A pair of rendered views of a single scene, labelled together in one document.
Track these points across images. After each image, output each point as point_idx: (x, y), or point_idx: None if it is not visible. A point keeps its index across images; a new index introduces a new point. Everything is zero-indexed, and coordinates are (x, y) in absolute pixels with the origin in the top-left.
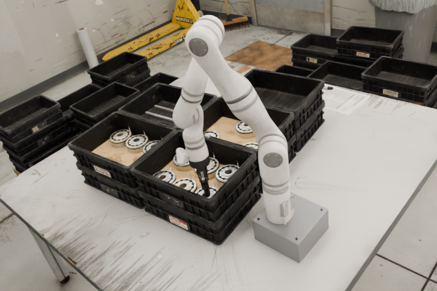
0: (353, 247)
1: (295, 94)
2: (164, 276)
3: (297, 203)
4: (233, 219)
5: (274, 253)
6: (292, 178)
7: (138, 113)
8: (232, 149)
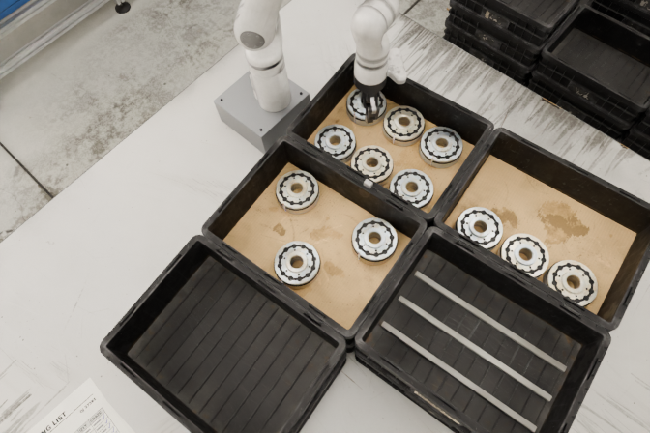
0: (203, 94)
1: (173, 394)
2: (419, 75)
3: (248, 111)
4: None
5: None
6: None
7: (567, 383)
8: None
